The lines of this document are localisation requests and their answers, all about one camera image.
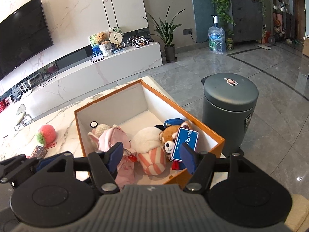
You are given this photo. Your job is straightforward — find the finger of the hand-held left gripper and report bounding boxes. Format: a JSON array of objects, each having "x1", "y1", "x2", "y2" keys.
[{"x1": 0, "y1": 153, "x2": 60, "y2": 189}]

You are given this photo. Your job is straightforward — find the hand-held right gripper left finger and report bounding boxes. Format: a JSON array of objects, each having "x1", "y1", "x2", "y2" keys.
[{"x1": 36, "y1": 142, "x2": 124, "y2": 194}]

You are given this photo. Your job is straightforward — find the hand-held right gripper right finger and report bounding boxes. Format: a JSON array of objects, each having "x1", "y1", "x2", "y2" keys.
[{"x1": 180, "y1": 142, "x2": 266, "y2": 194}]

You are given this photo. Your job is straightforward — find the printed card box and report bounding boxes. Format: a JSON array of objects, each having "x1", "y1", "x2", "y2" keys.
[{"x1": 31, "y1": 145, "x2": 48, "y2": 159}]

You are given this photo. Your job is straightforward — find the pink mini backpack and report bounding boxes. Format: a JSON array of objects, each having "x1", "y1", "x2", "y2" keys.
[{"x1": 98, "y1": 127, "x2": 138, "y2": 184}]

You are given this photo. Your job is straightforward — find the bear plush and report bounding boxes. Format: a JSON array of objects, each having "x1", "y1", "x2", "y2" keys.
[{"x1": 154, "y1": 118, "x2": 200, "y2": 171}]

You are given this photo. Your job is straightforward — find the pink green fuzzy ball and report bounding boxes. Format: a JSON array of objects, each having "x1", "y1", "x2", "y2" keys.
[{"x1": 35, "y1": 124, "x2": 57, "y2": 147}]

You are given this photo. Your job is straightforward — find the white crochet bunny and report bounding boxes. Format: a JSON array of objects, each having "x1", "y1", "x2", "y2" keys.
[{"x1": 88, "y1": 121, "x2": 117, "y2": 146}]

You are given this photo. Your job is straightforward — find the white plush pink striped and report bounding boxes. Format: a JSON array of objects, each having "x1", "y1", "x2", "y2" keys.
[{"x1": 130, "y1": 127, "x2": 167, "y2": 176}]

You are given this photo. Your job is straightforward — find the orange cardboard box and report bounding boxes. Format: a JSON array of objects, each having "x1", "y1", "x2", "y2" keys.
[{"x1": 74, "y1": 79, "x2": 225, "y2": 185}]

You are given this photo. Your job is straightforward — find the small white chair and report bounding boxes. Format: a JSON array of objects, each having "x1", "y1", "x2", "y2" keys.
[{"x1": 14, "y1": 104, "x2": 34, "y2": 132}]

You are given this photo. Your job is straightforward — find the grey-green trash can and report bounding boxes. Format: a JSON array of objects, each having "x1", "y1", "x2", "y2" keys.
[{"x1": 201, "y1": 72, "x2": 259, "y2": 159}]

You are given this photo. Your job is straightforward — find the red gift box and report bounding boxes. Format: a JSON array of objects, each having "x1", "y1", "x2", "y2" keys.
[{"x1": 0, "y1": 97, "x2": 12, "y2": 113}]

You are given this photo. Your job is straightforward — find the white router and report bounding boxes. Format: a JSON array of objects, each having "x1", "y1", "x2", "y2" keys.
[{"x1": 18, "y1": 78, "x2": 33, "y2": 95}]

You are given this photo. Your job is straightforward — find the white marble TV cabinet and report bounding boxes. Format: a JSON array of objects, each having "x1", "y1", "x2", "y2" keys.
[{"x1": 0, "y1": 41, "x2": 164, "y2": 122}]

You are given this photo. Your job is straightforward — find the tall potted orchid plant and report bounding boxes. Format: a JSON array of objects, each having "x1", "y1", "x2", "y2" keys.
[{"x1": 141, "y1": 6, "x2": 185, "y2": 63}]

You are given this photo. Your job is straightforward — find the teddy bear bouquet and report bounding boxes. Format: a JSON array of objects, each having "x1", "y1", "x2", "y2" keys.
[{"x1": 97, "y1": 32, "x2": 114, "y2": 57}]

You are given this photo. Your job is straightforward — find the landscape painting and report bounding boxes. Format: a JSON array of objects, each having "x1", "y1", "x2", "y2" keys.
[{"x1": 89, "y1": 34, "x2": 103, "y2": 57}]

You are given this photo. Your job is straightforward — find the water jug with pump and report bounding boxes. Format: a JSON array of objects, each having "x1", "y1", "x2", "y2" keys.
[{"x1": 208, "y1": 15, "x2": 226, "y2": 54}]

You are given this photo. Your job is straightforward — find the round paper fan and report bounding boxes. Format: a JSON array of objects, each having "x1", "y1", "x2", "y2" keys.
[{"x1": 107, "y1": 27, "x2": 124, "y2": 49}]

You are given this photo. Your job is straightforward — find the black television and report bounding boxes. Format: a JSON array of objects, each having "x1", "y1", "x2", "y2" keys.
[{"x1": 0, "y1": 0, "x2": 54, "y2": 81}]

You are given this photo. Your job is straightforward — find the dark grey cabinet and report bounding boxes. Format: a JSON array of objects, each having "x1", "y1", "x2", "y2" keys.
[{"x1": 229, "y1": 0, "x2": 264, "y2": 43}]

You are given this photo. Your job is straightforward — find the wooden door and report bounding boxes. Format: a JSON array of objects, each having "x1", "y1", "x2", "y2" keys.
[{"x1": 293, "y1": 0, "x2": 307, "y2": 39}]

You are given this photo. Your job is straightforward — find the black cables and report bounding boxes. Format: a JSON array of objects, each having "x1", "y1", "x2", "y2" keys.
[{"x1": 36, "y1": 71, "x2": 57, "y2": 87}]

